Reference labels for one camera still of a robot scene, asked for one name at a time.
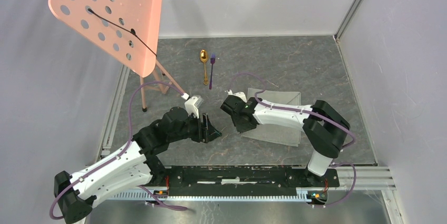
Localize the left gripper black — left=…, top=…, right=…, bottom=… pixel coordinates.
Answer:
left=168, top=111, right=222, bottom=143

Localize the grey cloth napkin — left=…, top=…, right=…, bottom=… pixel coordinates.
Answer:
left=241, top=87, right=303, bottom=148

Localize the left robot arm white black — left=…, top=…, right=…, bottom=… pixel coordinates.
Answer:
left=50, top=107, right=221, bottom=223

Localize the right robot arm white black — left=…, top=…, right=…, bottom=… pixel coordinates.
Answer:
left=220, top=94, right=352, bottom=186

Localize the purple fork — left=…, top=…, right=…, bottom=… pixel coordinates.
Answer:
left=209, top=53, right=216, bottom=90

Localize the gold spoon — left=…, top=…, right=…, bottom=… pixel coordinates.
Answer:
left=200, top=50, right=209, bottom=85

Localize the pink perforated music stand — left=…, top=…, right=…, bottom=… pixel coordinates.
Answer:
left=48, top=0, right=180, bottom=93

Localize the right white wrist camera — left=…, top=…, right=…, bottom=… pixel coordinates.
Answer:
left=227, top=90, right=247, bottom=103

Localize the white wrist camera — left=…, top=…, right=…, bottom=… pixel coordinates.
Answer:
left=181, top=93, right=203, bottom=118
left=227, top=90, right=247, bottom=103

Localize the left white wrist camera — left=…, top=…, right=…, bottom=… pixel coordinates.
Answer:
left=181, top=93, right=203, bottom=118

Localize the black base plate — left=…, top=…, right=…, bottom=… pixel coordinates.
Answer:
left=145, top=165, right=340, bottom=197

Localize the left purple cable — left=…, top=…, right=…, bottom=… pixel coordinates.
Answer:
left=48, top=81, right=191, bottom=220

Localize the black cord on stand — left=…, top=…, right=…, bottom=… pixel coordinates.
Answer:
left=87, top=0, right=165, bottom=57

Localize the aluminium frame rail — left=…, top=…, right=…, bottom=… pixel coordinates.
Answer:
left=78, top=164, right=397, bottom=204

